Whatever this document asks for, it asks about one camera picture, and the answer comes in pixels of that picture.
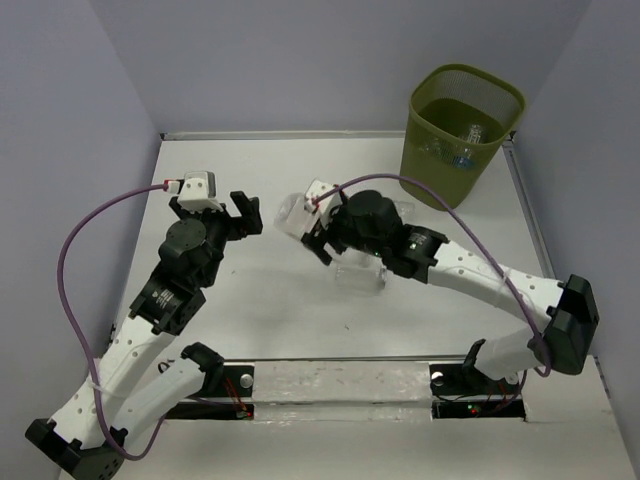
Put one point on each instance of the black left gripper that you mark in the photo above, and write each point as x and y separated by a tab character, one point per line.
248	223

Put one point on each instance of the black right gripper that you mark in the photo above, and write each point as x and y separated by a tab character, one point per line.
318	238

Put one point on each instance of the clear bottle silver cap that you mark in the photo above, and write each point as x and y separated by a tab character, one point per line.
360	273

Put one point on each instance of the green label clear bottle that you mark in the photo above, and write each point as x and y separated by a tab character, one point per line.
435	148

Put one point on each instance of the small blue label bottle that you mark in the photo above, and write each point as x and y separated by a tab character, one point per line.
464	161

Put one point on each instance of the clear plastic bottle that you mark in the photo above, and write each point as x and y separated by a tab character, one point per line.
476	134

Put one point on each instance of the clear bottle white cap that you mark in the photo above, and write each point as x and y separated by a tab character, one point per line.
292	216

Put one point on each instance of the blue label plastic bottle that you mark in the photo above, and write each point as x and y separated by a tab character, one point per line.
406	210

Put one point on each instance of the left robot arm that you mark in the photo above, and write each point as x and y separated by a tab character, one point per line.
90	436

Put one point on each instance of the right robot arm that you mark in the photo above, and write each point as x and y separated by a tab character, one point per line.
561	317

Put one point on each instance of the green mesh waste bin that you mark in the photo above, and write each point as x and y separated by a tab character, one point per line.
444	104

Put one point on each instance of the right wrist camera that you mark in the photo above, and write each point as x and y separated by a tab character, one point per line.
321	199

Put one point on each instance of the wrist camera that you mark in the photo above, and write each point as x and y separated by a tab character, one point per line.
198	192
321	199

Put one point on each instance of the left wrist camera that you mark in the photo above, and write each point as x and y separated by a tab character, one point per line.
198	192

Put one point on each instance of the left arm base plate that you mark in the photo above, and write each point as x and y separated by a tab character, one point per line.
227	399

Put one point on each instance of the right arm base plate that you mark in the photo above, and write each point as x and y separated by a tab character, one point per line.
454	397

